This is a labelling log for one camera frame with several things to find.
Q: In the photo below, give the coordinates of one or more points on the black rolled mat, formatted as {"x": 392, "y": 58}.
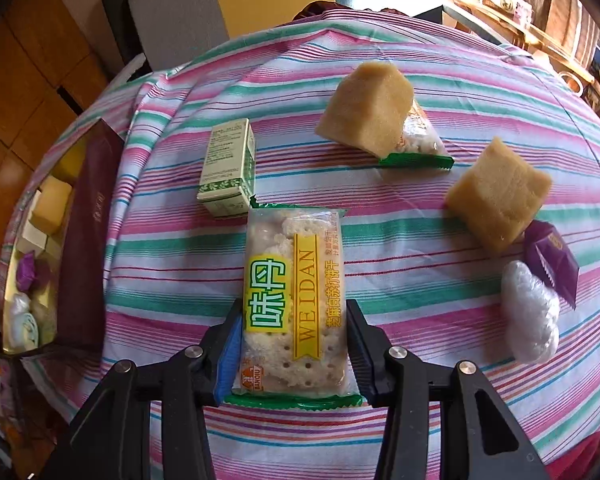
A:
{"x": 120, "y": 20}

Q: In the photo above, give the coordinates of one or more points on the striped brown curtain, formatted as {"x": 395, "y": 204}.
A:
{"x": 555, "y": 10}

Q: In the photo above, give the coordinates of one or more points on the small pink white box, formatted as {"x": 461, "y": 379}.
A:
{"x": 522, "y": 12}

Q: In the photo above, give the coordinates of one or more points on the yellow sponge block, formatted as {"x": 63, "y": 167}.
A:
{"x": 500, "y": 195}
{"x": 52, "y": 205}
{"x": 362, "y": 110}

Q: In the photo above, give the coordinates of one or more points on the wooden shelf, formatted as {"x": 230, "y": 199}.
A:
{"x": 535, "y": 35}

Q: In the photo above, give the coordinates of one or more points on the purple candy packet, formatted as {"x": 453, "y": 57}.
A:
{"x": 26, "y": 271}
{"x": 550, "y": 255}

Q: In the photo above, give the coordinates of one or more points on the pink green striped cloth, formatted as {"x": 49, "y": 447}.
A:
{"x": 395, "y": 270}

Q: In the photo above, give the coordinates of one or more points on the green white small box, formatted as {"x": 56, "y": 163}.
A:
{"x": 227, "y": 170}

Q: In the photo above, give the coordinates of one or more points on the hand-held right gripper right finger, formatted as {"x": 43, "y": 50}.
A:
{"x": 365, "y": 360}

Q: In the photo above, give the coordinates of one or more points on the grey metal bar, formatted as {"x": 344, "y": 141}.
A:
{"x": 475, "y": 20}

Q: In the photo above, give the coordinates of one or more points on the maroon tin box gold inside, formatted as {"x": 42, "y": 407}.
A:
{"x": 87, "y": 240}

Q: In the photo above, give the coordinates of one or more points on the white foam board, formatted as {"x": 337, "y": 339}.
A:
{"x": 130, "y": 67}

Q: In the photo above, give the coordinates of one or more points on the white round cup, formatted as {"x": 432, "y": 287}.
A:
{"x": 572, "y": 80}

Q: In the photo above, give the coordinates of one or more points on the white plastic bundle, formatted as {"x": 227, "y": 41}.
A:
{"x": 20, "y": 320}
{"x": 530, "y": 315}

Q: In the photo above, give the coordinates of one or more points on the dark red cloth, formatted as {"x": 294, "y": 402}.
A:
{"x": 325, "y": 8}

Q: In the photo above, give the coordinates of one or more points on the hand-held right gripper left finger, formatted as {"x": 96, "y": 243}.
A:
{"x": 232, "y": 355}

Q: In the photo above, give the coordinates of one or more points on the wooden wardrobe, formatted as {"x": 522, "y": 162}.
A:
{"x": 10, "y": 85}

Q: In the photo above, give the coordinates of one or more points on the cracker packet green ends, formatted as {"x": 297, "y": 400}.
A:
{"x": 290, "y": 285}
{"x": 422, "y": 140}

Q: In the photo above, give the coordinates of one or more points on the beige carton box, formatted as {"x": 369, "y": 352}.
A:
{"x": 34, "y": 237}

